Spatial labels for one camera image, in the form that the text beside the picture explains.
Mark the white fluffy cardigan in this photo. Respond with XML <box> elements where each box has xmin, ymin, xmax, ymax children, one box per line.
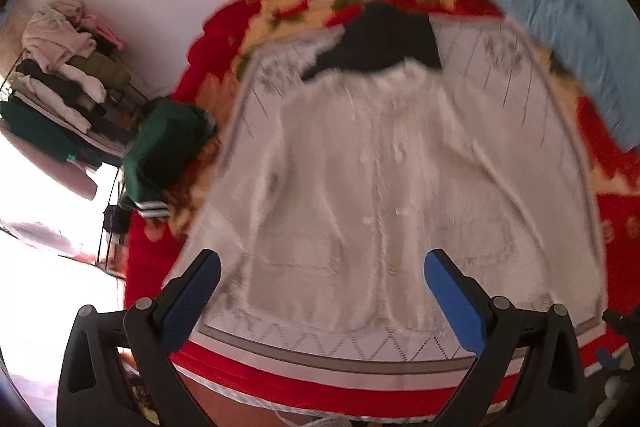
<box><xmin>189</xmin><ymin>62</ymin><xmax>602</xmax><ymax>332</ymax></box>

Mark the clothes rack with garments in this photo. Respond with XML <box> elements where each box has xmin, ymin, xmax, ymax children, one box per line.
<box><xmin>1</xmin><ymin>0</ymin><xmax>144</xmax><ymax>265</ymax></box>

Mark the white floral grid bedsheet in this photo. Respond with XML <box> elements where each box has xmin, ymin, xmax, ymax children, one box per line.
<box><xmin>172</xmin><ymin>17</ymin><xmax>606</xmax><ymax>374</ymax></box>

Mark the green striped-cuff jacket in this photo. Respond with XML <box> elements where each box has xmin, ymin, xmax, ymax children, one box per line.
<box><xmin>119</xmin><ymin>98</ymin><xmax>217</xmax><ymax>219</ymax></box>

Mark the black folded garment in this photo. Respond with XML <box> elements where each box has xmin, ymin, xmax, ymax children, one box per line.
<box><xmin>300</xmin><ymin>1</ymin><xmax>442</xmax><ymax>82</ymax></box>

